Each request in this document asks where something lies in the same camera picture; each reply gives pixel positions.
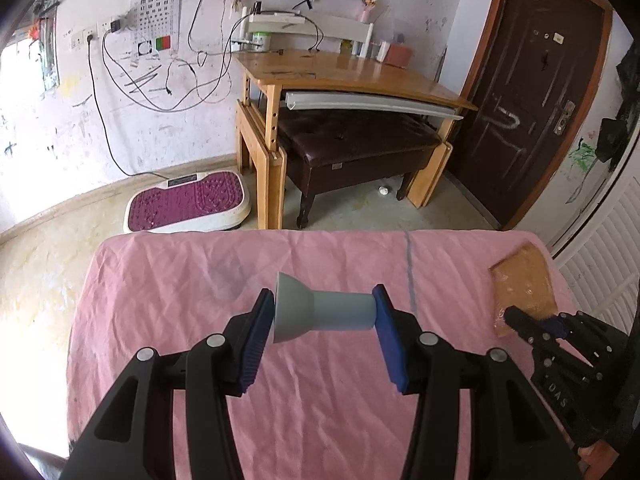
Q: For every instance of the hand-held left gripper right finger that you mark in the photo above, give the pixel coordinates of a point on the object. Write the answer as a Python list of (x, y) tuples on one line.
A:
[(392, 350)]

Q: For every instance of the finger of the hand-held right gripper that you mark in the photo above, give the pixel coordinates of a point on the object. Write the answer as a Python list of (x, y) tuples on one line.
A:
[(520, 322), (554, 327)]

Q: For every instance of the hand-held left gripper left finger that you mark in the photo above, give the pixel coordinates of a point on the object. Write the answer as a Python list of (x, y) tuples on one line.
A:
[(255, 345)]

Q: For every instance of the brown paper packet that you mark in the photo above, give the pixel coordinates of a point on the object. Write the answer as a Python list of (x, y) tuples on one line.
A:
[(525, 280)]

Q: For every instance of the grey plastic funnel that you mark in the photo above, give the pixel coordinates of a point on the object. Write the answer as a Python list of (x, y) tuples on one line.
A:
[(330, 312)]

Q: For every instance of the white louvered door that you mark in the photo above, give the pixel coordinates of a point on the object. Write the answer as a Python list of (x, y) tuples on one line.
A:
[(600, 265)]

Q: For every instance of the pink tablecloth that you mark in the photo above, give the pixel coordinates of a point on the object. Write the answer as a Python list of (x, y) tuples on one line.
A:
[(175, 300)]

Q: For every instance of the purple white vibration plate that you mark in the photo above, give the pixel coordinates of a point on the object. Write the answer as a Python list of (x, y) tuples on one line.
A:
[(190, 200)]

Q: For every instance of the black hanging bags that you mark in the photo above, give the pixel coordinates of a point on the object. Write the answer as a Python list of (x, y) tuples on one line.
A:
[(615, 135)]

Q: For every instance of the dark leather bench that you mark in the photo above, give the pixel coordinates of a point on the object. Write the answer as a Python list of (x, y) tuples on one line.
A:
[(350, 145)]

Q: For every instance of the brown door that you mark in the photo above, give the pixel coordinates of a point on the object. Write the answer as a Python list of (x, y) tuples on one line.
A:
[(535, 100)]

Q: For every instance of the grey desk tray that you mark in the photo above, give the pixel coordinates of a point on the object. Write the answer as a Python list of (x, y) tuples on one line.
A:
[(375, 102)]

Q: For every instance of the wooden desk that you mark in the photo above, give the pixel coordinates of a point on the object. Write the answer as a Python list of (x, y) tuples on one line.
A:
[(350, 72)]

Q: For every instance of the pink box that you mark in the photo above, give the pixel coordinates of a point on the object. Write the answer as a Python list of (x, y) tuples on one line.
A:
[(400, 54)]

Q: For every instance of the green white jar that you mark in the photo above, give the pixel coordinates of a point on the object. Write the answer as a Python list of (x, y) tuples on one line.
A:
[(261, 40)]

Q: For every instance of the white desk shelf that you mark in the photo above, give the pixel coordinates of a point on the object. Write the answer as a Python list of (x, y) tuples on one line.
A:
[(280, 20)]

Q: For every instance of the pink flower vase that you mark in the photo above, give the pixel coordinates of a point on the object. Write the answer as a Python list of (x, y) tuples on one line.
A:
[(369, 10)]

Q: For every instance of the white socket with charger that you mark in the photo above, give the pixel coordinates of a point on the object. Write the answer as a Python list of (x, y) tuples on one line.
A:
[(112, 26)]

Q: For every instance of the white socket with plug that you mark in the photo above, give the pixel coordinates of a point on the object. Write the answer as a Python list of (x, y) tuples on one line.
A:
[(90, 36)]

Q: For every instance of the eye chart poster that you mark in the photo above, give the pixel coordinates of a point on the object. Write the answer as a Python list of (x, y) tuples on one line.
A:
[(155, 0)]

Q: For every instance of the white wall socket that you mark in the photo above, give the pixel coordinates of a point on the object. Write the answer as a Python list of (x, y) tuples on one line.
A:
[(75, 42)]

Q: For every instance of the wall mirror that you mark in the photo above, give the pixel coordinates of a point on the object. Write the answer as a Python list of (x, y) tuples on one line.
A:
[(47, 50)]

